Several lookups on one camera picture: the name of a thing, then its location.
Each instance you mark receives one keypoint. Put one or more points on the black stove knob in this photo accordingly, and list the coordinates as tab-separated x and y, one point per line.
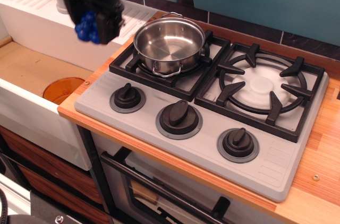
179	121
238	145
127	99

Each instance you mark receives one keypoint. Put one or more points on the blue toy blueberry cluster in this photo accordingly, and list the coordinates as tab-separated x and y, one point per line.
86	29

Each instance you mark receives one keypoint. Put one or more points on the grey toy stove top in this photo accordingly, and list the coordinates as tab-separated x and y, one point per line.
269	174

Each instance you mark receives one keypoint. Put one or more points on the stainless steel pan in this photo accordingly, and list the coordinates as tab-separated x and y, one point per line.
170	45

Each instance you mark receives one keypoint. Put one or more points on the black middle stove knob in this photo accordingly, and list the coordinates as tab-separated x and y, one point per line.
179	121

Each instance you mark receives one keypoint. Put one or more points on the black right stove knob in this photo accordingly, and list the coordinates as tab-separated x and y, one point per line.
238	145

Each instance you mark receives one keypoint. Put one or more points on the orange plastic sink drain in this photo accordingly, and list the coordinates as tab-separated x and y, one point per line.
61	89

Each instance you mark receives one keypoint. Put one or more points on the black left burner grate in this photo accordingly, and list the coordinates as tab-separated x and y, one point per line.
184	85

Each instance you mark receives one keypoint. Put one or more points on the white toy sink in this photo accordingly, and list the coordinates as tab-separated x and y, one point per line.
38	47

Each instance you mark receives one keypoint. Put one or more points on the oven door with black handle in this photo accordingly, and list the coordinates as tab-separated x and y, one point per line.
152	193

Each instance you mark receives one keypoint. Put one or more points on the black burner grate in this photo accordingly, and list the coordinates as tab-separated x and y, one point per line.
272	93
184	85

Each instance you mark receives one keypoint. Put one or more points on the black left stove knob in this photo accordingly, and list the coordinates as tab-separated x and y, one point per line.
127	99

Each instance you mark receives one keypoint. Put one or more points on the black right burner grate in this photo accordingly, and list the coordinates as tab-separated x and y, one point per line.
272	93

